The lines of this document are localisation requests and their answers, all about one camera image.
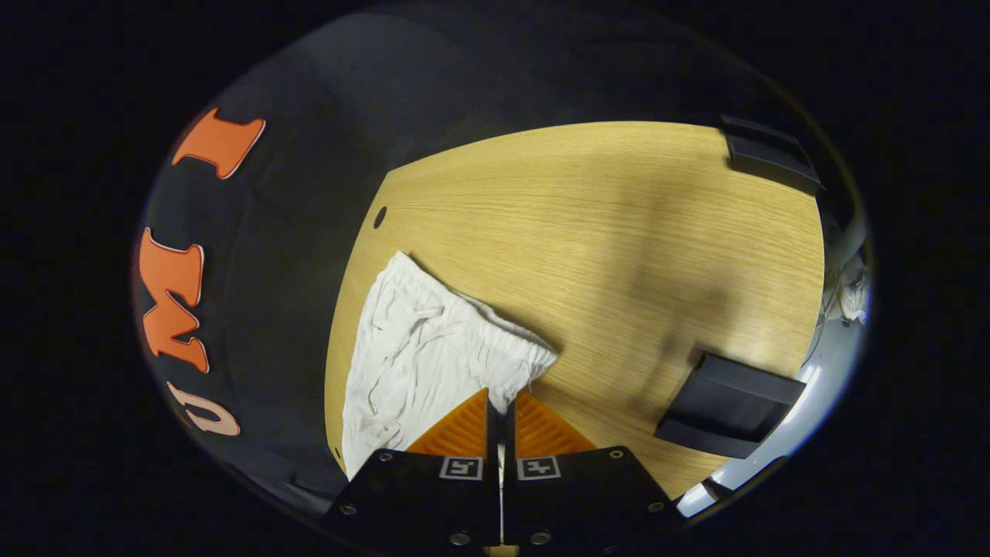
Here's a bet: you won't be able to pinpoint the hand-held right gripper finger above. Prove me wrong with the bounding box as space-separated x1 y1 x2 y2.
321 387 502 552
503 391 685 552

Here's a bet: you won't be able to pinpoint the white jeans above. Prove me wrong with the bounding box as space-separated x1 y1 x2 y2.
340 250 559 480

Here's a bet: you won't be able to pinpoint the black block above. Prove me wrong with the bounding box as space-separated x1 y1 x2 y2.
654 353 807 460
721 114 822 193

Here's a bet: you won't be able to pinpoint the white crumpled cloth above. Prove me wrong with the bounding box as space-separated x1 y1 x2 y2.
821 248 871 326

